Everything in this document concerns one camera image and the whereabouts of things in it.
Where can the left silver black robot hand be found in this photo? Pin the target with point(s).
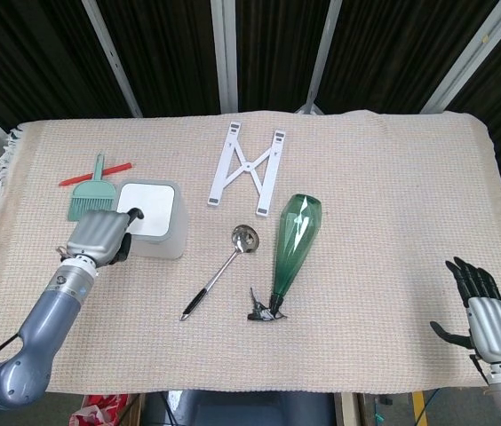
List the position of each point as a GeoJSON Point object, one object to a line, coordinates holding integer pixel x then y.
{"type": "Point", "coordinates": [95, 235]}

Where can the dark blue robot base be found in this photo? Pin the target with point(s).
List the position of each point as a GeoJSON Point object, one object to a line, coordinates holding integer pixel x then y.
{"type": "Point", "coordinates": [241, 408]}

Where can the green spray bottle black trigger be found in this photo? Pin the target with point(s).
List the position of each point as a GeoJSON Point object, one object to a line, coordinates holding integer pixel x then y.
{"type": "Point", "coordinates": [297, 235]}

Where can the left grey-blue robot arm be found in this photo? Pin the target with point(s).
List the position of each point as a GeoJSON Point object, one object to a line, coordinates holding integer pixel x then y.
{"type": "Point", "coordinates": [46, 310]}

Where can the white folding laptop stand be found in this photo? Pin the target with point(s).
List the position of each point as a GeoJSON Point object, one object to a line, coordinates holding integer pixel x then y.
{"type": "Point", "coordinates": [247, 167]}

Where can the red white plastic bag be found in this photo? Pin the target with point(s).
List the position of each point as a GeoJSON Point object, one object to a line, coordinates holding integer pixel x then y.
{"type": "Point", "coordinates": [99, 410]}

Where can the teal small hand brush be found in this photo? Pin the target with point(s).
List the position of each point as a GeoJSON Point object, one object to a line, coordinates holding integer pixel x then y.
{"type": "Point", "coordinates": [88, 197]}

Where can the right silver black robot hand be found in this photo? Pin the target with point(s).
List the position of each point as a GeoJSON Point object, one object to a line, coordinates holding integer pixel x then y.
{"type": "Point", "coordinates": [495, 328]}

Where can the white square container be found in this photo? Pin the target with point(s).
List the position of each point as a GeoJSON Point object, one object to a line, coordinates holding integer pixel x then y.
{"type": "Point", "coordinates": [175, 239]}

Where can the red pen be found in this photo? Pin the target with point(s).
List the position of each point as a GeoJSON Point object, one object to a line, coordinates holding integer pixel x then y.
{"type": "Point", "coordinates": [119, 168]}

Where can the beige woven table cloth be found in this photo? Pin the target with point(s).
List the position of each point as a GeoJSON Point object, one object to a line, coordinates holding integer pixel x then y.
{"type": "Point", "coordinates": [366, 288]}

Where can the black backdrop curtain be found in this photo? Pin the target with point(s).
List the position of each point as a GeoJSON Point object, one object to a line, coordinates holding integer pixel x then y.
{"type": "Point", "coordinates": [175, 53]}

